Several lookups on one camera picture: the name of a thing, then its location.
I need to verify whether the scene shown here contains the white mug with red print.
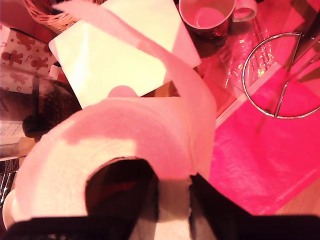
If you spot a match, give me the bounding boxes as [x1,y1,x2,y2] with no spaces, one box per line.
[178,0,258,38]

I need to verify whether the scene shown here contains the metallic wire towel stand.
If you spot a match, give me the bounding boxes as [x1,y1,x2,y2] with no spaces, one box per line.
[241,31,320,133]

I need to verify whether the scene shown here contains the pink padded envelope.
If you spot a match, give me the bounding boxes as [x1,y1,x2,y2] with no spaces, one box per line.
[208,62,320,217]

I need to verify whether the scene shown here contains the clear plastic bag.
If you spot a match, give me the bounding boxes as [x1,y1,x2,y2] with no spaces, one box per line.
[197,14,320,106]

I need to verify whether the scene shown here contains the gingerbread print box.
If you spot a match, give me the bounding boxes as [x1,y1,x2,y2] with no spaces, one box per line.
[0,24,60,93]

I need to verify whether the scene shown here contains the white square card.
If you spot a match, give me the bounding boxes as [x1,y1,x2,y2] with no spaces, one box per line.
[48,0,202,110]

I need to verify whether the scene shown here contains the wicker basket with handle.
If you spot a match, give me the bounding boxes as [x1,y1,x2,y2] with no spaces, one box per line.
[23,0,108,35]

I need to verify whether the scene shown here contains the white paper towel roll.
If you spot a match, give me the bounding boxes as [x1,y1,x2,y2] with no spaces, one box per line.
[2,0,218,240]

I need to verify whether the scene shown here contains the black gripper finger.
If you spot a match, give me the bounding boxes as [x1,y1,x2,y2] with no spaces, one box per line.
[188,172,253,236]
[84,157,160,237]

